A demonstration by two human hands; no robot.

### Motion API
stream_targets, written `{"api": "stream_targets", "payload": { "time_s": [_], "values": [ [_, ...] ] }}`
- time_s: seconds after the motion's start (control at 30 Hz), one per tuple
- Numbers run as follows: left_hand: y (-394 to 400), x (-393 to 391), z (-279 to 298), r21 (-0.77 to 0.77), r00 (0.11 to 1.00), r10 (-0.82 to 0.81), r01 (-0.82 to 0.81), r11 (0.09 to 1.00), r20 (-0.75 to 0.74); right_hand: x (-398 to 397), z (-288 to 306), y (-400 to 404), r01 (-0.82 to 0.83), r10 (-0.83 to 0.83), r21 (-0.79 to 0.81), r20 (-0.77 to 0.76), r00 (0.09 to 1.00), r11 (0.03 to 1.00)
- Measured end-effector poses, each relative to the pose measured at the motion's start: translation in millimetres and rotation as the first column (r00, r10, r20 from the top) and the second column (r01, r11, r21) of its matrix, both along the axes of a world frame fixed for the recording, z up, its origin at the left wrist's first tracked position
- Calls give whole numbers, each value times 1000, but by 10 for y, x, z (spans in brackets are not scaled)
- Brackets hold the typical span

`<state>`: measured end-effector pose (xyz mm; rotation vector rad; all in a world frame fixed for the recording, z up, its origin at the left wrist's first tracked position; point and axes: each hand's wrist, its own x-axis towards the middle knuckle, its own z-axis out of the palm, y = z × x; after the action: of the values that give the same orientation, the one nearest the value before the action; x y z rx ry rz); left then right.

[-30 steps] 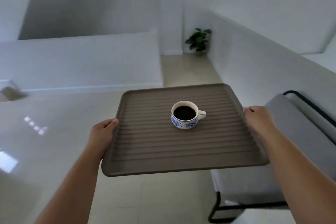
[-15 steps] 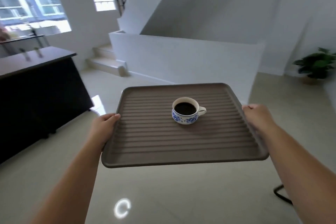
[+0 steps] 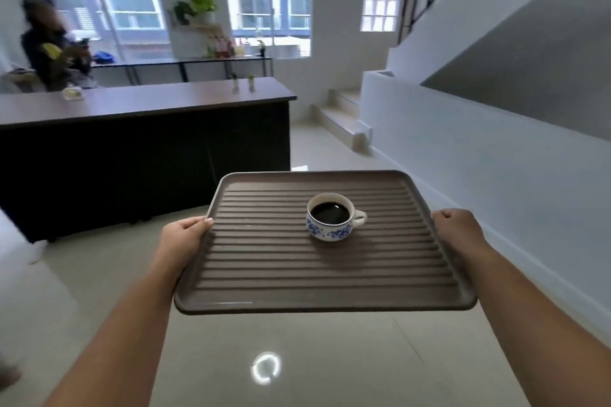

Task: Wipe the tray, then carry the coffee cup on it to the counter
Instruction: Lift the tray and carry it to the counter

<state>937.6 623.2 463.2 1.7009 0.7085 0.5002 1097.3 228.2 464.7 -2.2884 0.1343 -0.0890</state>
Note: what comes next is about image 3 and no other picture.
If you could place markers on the small plant in dark pot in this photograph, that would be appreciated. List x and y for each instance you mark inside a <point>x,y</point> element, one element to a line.
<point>261,50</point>

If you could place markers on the person's right forearm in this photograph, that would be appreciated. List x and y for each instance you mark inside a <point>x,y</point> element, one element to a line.
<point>534,325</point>

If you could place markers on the blue cap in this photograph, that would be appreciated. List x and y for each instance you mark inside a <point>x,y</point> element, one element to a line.
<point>103,57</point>

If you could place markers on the wooden wall shelf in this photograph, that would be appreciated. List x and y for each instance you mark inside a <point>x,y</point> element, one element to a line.
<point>205,26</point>

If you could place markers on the row of bottles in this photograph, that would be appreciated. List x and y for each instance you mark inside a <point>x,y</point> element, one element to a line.
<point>220,48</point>

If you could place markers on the person's right hand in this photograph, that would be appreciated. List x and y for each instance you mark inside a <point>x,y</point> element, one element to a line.
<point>463,235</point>

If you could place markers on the sliding glass window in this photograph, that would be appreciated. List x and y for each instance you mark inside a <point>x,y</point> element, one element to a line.
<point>286,6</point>

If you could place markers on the person's left forearm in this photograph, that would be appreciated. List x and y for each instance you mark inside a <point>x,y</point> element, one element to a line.
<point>119,340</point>

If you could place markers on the small pale bowl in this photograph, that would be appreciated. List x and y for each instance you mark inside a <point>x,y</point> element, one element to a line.
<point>73,93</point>

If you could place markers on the rosette succulent in white pot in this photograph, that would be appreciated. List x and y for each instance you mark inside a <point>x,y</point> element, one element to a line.
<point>251,83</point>

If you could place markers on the spiky succulent in white pot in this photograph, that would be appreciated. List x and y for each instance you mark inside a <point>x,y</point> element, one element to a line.
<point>234,83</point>

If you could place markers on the grey ribbed tray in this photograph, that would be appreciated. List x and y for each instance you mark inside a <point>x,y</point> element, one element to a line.
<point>286,268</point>

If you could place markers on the dark wooden table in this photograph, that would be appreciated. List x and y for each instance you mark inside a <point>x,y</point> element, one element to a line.
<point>167,96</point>

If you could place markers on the white blue patterned cup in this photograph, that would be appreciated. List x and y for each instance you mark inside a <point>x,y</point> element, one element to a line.
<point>329,232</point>

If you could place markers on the person's left hand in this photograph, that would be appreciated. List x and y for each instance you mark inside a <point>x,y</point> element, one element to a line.
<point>184,244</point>

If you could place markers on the leafy green potted plant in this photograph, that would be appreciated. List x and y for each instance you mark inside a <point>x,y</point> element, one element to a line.
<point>203,6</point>

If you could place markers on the white staircase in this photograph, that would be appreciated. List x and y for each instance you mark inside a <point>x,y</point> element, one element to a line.
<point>343,120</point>

